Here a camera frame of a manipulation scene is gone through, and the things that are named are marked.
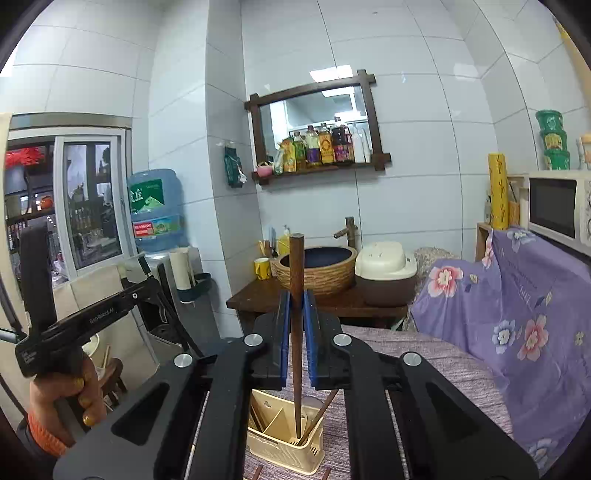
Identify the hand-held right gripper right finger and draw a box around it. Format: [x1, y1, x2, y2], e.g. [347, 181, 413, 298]
[302, 290, 540, 480]

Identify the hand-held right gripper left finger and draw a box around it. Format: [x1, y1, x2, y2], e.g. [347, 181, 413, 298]
[53, 290, 293, 480]

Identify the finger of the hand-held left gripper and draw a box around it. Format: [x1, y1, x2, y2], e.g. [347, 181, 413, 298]
[117, 256, 206, 358]

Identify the cream plastic utensil holder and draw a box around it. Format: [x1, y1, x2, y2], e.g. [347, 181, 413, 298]
[246, 389, 326, 475]

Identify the person's left forearm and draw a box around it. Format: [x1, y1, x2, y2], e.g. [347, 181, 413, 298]
[18, 408, 75, 467]

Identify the person's left hand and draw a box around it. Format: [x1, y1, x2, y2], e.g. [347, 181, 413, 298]
[28, 355, 107, 450]

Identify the white cup dispenser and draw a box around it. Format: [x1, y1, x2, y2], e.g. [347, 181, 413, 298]
[168, 247, 213, 303]

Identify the dark wooden counter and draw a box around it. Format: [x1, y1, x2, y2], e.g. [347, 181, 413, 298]
[226, 277, 416, 330]

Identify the wicker sink basin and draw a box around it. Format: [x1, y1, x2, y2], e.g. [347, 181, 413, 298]
[270, 246, 358, 296]

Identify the blue water jug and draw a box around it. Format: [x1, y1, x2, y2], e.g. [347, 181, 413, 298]
[128, 168, 188, 252]

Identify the grey water dispenser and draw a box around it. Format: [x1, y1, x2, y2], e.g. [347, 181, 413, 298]
[117, 247, 218, 352]

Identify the dark wooden stool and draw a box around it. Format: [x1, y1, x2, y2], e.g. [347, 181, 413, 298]
[95, 357, 129, 409]

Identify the window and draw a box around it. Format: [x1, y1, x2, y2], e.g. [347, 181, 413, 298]
[4, 129, 130, 278]

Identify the white rice cooker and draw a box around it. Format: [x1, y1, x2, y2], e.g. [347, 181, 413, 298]
[355, 241, 419, 308]

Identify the grey woven tablecloth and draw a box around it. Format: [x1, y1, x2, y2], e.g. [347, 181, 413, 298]
[198, 323, 515, 480]

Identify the green hanging packet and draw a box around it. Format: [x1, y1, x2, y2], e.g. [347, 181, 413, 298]
[224, 147, 245, 188]

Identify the grey fuzzy cloth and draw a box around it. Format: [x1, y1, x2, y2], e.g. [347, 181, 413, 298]
[413, 248, 458, 278]

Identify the yellow snack packet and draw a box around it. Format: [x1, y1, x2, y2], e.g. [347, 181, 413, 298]
[277, 137, 296, 174]

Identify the green bottle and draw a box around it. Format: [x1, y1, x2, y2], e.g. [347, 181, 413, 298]
[293, 131, 308, 171]

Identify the yellow label bottle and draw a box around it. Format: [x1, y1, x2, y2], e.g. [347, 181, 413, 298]
[305, 126, 322, 167]

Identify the amber oil bottle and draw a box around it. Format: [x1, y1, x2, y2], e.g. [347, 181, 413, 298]
[318, 123, 335, 164]

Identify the dark soy sauce bottle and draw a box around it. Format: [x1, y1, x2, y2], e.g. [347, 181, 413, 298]
[331, 117, 354, 163]

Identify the wooden box shelf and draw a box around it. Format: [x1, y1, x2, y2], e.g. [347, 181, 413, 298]
[475, 175, 529, 264]

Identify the white bottle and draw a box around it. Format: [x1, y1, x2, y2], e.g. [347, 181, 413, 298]
[353, 122, 372, 162]

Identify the purple floral cloth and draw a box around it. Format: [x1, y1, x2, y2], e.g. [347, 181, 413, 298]
[409, 226, 591, 476]

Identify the wooden framed mirror shelf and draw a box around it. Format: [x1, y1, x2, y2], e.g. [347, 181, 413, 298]
[245, 69, 392, 186]

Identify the yellow roll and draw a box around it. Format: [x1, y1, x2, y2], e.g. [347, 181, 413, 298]
[488, 153, 509, 232]

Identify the white microwave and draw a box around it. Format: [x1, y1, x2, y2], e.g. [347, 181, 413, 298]
[526, 171, 591, 257]

